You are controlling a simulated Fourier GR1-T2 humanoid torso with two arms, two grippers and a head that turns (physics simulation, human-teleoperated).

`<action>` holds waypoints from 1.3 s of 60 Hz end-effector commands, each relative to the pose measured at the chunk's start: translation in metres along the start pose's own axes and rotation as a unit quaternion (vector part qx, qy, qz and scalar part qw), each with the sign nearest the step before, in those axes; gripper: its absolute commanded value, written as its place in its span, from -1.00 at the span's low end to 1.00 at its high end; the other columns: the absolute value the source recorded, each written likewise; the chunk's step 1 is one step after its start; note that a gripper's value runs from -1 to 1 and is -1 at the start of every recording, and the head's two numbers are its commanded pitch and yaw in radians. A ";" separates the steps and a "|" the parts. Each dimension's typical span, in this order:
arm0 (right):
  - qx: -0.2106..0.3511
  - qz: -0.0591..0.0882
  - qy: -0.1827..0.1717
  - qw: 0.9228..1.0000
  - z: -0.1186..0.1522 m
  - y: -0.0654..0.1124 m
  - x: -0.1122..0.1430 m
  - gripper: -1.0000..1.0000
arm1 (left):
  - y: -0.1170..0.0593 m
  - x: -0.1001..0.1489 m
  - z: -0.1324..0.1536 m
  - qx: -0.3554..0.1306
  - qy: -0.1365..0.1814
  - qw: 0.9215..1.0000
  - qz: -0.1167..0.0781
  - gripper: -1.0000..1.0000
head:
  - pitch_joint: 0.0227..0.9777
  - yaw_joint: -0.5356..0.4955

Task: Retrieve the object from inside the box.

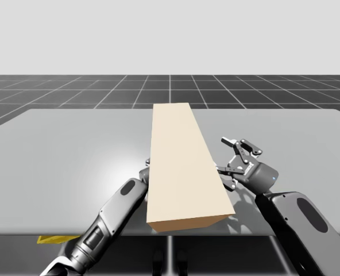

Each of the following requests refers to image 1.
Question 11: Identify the tall board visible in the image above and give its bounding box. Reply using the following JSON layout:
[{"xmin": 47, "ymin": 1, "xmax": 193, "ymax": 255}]
[{"xmin": 145, "ymin": 102, "xmax": 236, "ymax": 233}]

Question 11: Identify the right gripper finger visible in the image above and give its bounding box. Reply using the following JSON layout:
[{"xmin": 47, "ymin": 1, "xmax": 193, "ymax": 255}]
[
  {"xmin": 221, "ymin": 137, "xmax": 264, "ymax": 165},
  {"xmin": 215, "ymin": 163, "xmax": 246, "ymax": 192}
]

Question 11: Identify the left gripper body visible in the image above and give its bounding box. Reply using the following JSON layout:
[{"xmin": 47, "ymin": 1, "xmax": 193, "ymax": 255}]
[{"xmin": 138, "ymin": 158, "xmax": 151, "ymax": 185}]

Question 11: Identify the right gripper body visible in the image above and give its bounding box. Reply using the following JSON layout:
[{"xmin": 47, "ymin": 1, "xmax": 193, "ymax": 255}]
[{"xmin": 228, "ymin": 154, "xmax": 280, "ymax": 197}]

